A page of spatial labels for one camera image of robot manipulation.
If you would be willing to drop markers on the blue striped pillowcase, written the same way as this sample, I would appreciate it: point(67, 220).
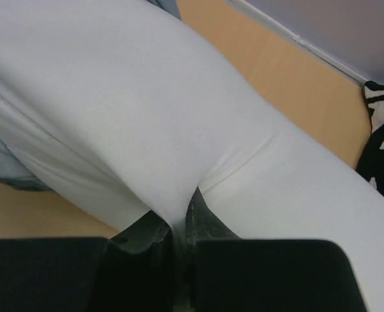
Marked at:
point(85, 88)

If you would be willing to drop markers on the white pillow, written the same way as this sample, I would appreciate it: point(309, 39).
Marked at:
point(258, 172)

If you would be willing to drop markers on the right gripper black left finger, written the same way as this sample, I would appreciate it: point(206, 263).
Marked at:
point(133, 271)

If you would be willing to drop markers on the aluminium frame rail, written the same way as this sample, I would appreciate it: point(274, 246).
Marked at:
point(283, 32)

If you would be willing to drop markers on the zebra print pillow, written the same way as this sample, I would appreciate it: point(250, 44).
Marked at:
point(371, 162)

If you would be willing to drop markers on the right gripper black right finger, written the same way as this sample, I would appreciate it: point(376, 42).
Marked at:
point(228, 273)

